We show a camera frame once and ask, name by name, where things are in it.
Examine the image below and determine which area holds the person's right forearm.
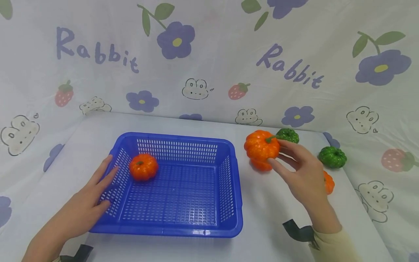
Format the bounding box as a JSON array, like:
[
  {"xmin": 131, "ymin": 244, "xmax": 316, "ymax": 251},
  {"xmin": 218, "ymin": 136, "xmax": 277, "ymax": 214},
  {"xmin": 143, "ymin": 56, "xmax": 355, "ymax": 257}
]
[{"xmin": 309, "ymin": 224, "xmax": 363, "ymax": 262}]

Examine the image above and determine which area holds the green toy pumpkin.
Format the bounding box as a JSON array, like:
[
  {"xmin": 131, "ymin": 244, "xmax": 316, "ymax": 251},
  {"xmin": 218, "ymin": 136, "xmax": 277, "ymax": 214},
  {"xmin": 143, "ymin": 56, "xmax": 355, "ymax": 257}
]
[
  {"xmin": 276, "ymin": 128, "xmax": 300, "ymax": 144},
  {"xmin": 318, "ymin": 146, "xmax": 347, "ymax": 169}
]

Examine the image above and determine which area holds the person's left hand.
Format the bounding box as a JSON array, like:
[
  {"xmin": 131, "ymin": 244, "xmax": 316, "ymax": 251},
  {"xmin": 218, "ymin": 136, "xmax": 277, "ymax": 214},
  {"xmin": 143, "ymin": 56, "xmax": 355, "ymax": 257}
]
[{"xmin": 53, "ymin": 155, "xmax": 120, "ymax": 239}]

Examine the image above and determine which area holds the blue plastic basket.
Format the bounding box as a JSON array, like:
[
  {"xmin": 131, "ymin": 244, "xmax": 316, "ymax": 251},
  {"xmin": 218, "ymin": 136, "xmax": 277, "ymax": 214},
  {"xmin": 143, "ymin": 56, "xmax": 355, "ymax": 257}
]
[{"xmin": 89, "ymin": 132, "xmax": 244, "ymax": 238}]

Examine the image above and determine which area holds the person's left forearm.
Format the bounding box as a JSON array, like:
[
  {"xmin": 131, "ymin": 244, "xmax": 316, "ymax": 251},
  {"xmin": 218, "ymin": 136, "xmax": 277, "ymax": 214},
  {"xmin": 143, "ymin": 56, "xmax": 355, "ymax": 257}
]
[{"xmin": 21, "ymin": 226, "xmax": 89, "ymax": 262}]

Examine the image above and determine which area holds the orange toy pumpkin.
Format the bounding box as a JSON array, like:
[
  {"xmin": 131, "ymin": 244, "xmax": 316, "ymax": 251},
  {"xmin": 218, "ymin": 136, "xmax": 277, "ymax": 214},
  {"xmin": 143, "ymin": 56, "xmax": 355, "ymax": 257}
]
[
  {"xmin": 244, "ymin": 130, "xmax": 282, "ymax": 161},
  {"xmin": 129, "ymin": 153, "xmax": 159, "ymax": 182},
  {"xmin": 250, "ymin": 157, "xmax": 274, "ymax": 172},
  {"xmin": 323, "ymin": 170, "xmax": 335, "ymax": 195}
]

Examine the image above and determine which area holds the black wrist band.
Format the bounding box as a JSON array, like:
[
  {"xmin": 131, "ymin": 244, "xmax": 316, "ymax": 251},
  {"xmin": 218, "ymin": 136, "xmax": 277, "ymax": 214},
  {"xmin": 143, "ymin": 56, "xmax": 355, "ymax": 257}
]
[
  {"xmin": 59, "ymin": 244, "xmax": 94, "ymax": 262},
  {"xmin": 282, "ymin": 219, "xmax": 320, "ymax": 251}
]

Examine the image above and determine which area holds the person's right hand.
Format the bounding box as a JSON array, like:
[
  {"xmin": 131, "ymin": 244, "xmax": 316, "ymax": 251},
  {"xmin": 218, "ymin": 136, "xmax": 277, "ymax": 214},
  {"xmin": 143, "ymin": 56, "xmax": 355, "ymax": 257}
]
[{"xmin": 267, "ymin": 139, "xmax": 343, "ymax": 234}]

